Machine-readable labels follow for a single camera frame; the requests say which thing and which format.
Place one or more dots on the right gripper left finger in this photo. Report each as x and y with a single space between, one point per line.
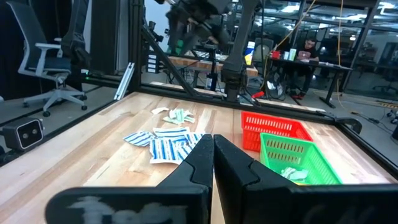
186 199

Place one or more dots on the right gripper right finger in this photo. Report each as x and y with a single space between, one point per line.
248 199

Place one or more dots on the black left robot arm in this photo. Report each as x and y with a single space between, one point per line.
236 46

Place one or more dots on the wooden workbench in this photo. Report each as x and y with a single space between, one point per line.
199 63

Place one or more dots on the green plastic basket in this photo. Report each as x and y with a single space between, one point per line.
298 155

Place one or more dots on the red plastic basket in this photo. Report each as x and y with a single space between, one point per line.
270 124

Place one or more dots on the red hand tool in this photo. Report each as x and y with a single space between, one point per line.
258 94

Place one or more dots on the silver aluminium extrusion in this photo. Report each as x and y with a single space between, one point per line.
124 81

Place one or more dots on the small floor fan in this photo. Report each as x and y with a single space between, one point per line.
274 87

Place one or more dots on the person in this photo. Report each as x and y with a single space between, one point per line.
306 54

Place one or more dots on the black office desk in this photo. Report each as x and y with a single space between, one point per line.
311 63

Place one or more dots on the grey white office chair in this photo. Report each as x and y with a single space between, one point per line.
46 65

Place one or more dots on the black aluminium table frame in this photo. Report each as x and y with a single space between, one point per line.
202 96

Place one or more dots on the black table-level camera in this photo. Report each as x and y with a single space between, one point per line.
23 133

